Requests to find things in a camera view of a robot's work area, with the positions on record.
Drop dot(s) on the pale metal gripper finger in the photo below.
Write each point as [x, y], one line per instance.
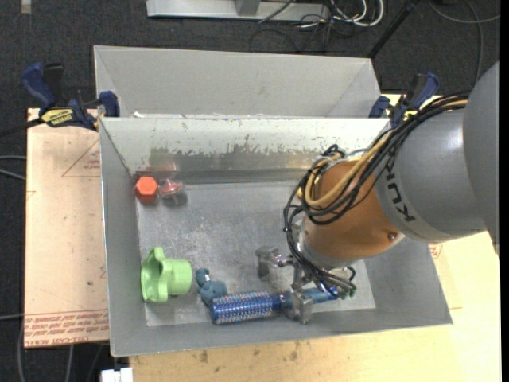
[266, 262]
[303, 308]

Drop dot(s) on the blue bristle brush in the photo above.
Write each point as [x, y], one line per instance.
[240, 307]

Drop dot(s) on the grey metal bin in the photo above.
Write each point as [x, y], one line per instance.
[222, 229]

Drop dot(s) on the teal toy animal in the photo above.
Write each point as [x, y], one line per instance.
[211, 288]

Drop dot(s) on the light green plastic cup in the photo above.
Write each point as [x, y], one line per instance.
[165, 275]

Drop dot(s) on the red and clear spinning top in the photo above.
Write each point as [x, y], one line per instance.
[172, 190]

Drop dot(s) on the orange hexagonal block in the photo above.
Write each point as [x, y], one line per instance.
[145, 189]

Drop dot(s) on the brown cardboard board, red print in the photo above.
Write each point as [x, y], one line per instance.
[63, 233]

